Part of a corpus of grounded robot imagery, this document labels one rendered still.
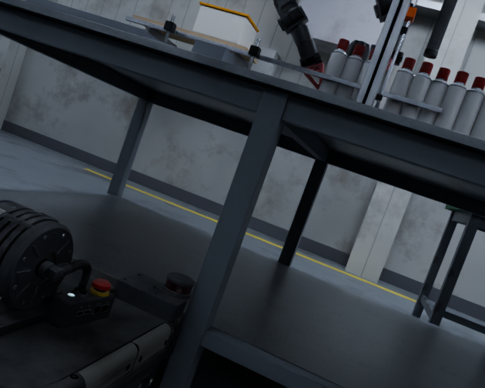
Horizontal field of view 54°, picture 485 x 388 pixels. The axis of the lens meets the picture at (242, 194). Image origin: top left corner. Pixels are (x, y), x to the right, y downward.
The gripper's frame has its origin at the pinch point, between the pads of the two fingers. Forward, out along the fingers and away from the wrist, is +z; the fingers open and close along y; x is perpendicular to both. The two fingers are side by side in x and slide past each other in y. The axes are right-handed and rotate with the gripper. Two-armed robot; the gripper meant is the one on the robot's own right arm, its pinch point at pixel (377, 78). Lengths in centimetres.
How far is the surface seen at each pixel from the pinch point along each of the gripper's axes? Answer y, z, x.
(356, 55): 7.8, -3.7, 6.9
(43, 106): 370, 59, -304
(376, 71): -1.1, 3.5, 22.0
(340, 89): 8.7, 8.0, 7.9
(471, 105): -28.3, 2.1, 8.3
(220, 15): 167, -74, -238
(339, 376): -19, 79, 40
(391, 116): -10, 19, 53
